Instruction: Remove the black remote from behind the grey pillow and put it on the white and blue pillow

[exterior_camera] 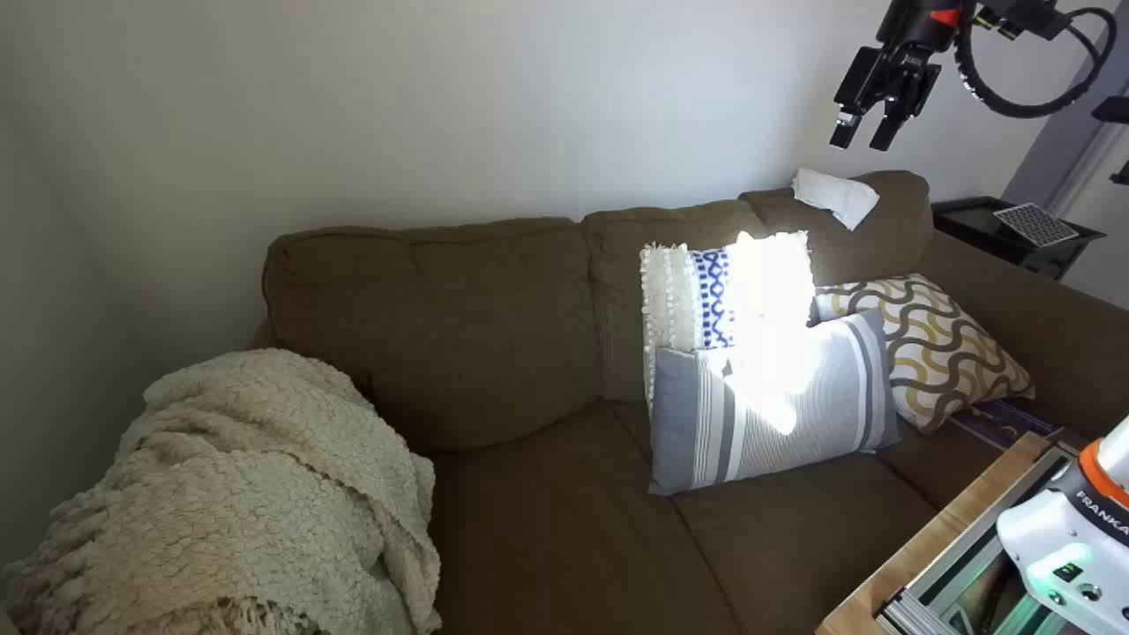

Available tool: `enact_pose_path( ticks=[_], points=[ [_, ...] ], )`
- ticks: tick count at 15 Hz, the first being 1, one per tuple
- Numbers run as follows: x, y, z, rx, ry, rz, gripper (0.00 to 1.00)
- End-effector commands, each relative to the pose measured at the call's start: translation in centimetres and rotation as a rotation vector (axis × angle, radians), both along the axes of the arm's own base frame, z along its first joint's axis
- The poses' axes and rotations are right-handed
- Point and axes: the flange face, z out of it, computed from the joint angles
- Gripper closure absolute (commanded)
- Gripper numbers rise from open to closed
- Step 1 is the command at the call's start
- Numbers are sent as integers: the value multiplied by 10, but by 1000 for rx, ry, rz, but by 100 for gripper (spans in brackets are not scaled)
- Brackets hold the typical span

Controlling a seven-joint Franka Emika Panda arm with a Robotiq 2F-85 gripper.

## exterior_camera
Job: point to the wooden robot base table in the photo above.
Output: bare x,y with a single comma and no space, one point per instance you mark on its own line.
858,610

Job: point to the grey striped pillow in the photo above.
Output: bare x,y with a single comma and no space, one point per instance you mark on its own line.
724,414

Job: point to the grey pad on table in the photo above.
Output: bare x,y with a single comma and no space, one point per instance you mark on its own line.
1035,228

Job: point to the aluminium frame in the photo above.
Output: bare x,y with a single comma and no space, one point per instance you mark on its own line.
971,587

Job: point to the yellow grey wave pillow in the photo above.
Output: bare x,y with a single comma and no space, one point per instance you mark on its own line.
939,356

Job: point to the cream knitted blanket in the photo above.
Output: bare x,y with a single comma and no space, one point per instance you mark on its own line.
254,496

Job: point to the white and blue pillow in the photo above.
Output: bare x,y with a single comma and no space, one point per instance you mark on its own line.
750,295

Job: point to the white cloth on sofa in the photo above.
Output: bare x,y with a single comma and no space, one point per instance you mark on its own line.
845,199

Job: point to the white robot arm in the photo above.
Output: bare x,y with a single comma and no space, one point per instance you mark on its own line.
1071,541

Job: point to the brown fabric sofa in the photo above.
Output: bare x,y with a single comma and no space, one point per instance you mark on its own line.
512,356

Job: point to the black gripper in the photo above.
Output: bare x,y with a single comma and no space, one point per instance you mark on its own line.
897,67

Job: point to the black side table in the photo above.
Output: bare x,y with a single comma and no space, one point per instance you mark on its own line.
974,225

